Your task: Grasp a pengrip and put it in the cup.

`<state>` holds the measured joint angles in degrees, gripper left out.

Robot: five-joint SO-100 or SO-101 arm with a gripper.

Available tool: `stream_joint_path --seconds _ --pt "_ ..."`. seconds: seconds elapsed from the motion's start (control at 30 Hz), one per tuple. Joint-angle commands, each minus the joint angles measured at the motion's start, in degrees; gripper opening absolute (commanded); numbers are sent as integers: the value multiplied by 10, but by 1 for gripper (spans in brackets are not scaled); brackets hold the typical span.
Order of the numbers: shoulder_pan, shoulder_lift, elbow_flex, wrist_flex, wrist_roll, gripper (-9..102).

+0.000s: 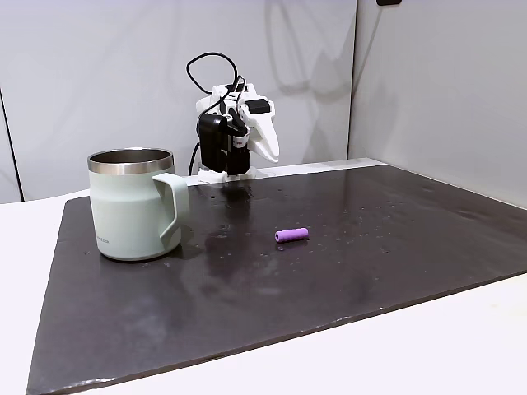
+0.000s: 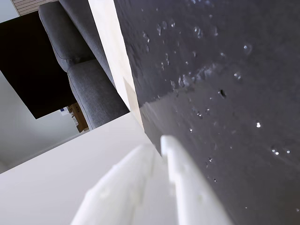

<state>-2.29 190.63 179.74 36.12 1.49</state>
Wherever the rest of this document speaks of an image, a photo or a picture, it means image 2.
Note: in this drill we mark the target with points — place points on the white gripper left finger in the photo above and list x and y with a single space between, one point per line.
122 187

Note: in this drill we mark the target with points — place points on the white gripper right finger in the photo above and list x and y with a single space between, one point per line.
187 182

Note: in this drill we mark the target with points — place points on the brown cardboard box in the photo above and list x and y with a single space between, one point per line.
79 117

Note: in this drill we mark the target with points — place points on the small white blue box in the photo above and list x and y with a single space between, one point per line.
63 111

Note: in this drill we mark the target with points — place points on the black glossy table mat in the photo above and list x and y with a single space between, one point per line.
222 93

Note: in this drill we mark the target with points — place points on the grey fabric sofa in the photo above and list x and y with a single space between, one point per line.
77 70

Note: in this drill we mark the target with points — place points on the pale wooden board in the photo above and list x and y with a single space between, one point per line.
112 47

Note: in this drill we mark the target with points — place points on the black flat panel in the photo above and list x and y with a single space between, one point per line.
30 65

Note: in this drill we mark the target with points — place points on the white window blinds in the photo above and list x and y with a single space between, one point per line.
30 5

